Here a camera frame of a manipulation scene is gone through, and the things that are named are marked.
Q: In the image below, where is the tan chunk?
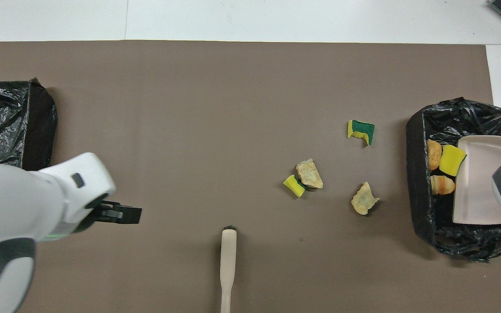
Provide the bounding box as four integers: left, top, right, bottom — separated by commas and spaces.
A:
351, 181, 381, 216

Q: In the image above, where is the small yellow green sponge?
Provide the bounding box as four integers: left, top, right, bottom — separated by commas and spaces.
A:
283, 174, 307, 198

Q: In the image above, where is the plain yellow sponge piece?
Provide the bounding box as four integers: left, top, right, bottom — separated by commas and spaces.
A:
439, 144, 468, 177

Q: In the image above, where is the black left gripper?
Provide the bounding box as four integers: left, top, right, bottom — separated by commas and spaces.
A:
74, 193, 142, 233

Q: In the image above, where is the pale beige chunk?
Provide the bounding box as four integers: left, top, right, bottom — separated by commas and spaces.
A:
295, 158, 324, 190

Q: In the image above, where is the beige hand brush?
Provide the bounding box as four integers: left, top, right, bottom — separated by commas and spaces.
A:
220, 225, 237, 313

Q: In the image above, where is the brown table mat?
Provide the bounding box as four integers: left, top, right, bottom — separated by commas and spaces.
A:
0, 40, 501, 313

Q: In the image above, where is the notched green yellow sponge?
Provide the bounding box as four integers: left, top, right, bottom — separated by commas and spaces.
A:
347, 120, 375, 146

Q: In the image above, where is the open bin with black bag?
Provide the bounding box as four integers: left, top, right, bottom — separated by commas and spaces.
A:
406, 97, 501, 262

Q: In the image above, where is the beige plastic dustpan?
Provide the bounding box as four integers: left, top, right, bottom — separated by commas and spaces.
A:
452, 135, 501, 226

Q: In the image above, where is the brown oval toy bread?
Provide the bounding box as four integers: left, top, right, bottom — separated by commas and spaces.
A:
427, 140, 443, 171

